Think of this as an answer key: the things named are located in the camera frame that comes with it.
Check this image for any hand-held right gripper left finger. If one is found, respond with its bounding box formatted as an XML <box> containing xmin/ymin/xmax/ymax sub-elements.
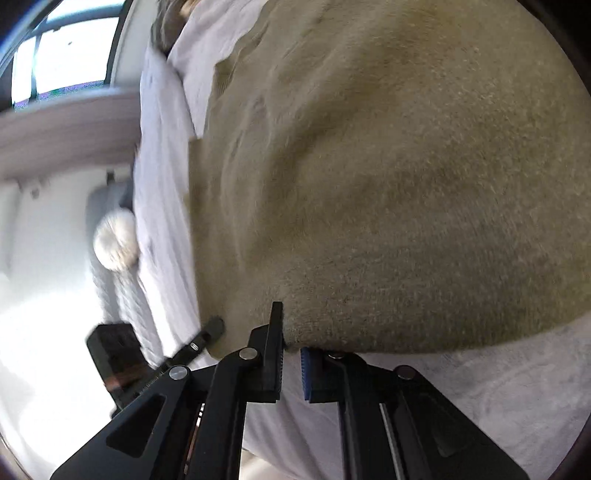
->
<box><xmin>50</xmin><ymin>301</ymin><xmax>284</xmax><ymax>480</ymax></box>

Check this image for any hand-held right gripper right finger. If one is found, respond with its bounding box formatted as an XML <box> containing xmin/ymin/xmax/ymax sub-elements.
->
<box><xmin>299</xmin><ymin>347</ymin><xmax>531</xmax><ymax>480</ymax></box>

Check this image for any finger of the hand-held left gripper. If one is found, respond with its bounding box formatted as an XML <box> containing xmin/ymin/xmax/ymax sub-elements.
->
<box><xmin>148</xmin><ymin>316</ymin><xmax>226</xmax><ymax>374</ymax></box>

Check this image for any olive brown knit sweater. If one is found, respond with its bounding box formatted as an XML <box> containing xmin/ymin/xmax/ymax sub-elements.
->
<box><xmin>185</xmin><ymin>0</ymin><xmax>591</xmax><ymax>363</ymax></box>

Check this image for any round white pillow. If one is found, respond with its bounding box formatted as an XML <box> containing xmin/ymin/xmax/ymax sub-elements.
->
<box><xmin>92</xmin><ymin>208</ymin><xmax>139</xmax><ymax>272</ymax></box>

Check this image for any grey sofa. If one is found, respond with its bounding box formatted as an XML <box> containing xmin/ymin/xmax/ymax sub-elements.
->
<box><xmin>85</xmin><ymin>180</ymin><xmax>134</xmax><ymax>222</ymax></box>

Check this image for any white embossed bed quilt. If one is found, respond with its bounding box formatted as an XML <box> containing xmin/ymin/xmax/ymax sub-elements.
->
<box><xmin>166</xmin><ymin>0</ymin><xmax>591</xmax><ymax>480</ymax></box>

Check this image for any window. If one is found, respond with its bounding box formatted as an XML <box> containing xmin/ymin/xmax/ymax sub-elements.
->
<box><xmin>9</xmin><ymin>0</ymin><xmax>127</xmax><ymax>107</ymax></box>

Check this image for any white cable knit throw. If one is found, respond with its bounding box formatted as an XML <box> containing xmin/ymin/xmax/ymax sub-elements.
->
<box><xmin>90</xmin><ymin>258</ymin><xmax>171</xmax><ymax>365</ymax></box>

